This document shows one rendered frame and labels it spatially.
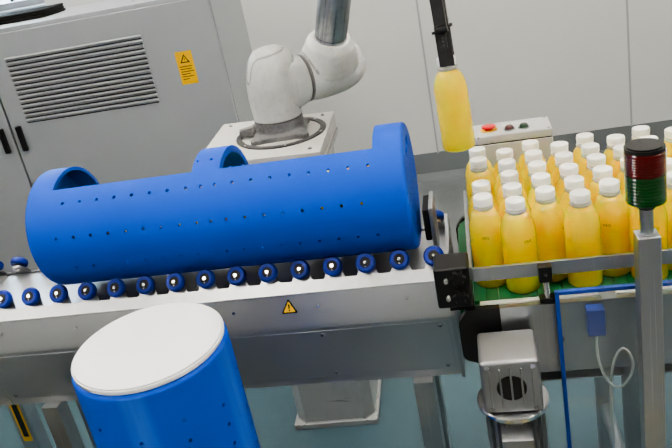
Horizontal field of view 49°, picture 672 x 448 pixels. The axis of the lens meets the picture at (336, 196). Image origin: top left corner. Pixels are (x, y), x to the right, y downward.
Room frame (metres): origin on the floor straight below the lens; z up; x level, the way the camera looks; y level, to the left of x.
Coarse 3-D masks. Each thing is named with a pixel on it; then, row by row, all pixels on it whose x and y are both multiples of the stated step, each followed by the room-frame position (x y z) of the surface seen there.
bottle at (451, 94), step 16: (448, 80) 1.47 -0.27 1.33; (464, 80) 1.48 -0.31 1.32; (448, 96) 1.47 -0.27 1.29; (464, 96) 1.47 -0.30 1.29; (448, 112) 1.47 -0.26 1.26; (464, 112) 1.47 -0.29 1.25; (448, 128) 1.47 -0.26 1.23; (464, 128) 1.47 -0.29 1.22; (448, 144) 1.47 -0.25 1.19; (464, 144) 1.46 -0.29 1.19
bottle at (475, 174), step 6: (486, 168) 1.58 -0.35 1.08; (468, 174) 1.60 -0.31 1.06; (474, 174) 1.58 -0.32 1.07; (480, 174) 1.57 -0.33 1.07; (486, 174) 1.57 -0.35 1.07; (492, 174) 1.59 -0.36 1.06; (468, 180) 1.59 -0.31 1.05; (474, 180) 1.57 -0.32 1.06; (492, 180) 1.57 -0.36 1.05; (468, 186) 1.58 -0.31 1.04; (492, 186) 1.57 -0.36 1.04; (468, 192) 1.58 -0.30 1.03; (492, 192) 1.56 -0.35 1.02; (468, 198) 1.59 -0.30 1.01; (468, 204) 1.59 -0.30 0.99
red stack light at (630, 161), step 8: (624, 152) 1.10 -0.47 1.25; (664, 152) 1.07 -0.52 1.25; (624, 160) 1.10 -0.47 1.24; (632, 160) 1.08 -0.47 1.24; (640, 160) 1.07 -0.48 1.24; (648, 160) 1.07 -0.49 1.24; (656, 160) 1.06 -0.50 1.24; (664, 160) 1.07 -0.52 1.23; (624, 168) 1.10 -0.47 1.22; (632, 168) 1.08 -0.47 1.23; (640, 168) 1.07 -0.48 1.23; (648, 168) 1.07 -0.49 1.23; (656, 168) 1.06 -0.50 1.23; (664, 168) 1.07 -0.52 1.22; (632, 176) 1.08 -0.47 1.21; (640, 176) 1.07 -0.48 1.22; (648, 176) 1.07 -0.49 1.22; (656, 176) 1.06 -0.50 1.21
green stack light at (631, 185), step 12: (624, 180) 1.10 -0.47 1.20; (636, 180) 1.08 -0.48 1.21; (648, 180) 1.07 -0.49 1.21; (660, 180) 1.07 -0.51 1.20; (636, 192) 1.08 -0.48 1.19; (648, 192) 1.07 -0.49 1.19; (660, 192) 1.07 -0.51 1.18; (636, 204) 1.08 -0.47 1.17; (648, 204) 1.07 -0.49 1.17; (660, 204) 1.07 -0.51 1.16
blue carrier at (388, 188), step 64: (384, 128) 1.53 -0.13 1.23; (64, 192) 1.62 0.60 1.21; (128, 192) 1.57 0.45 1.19; (192, 192) 1.52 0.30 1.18; (256, 192) 1.48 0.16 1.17; (320, 192) 1.44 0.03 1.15; (384, 192) 1.41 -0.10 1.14; (64, 256) 1.56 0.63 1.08; (128, 256) 1.53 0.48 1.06; (192, 256) 1.51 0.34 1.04; (256, 256) 1.49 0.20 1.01; (320, 256) 1.49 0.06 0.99
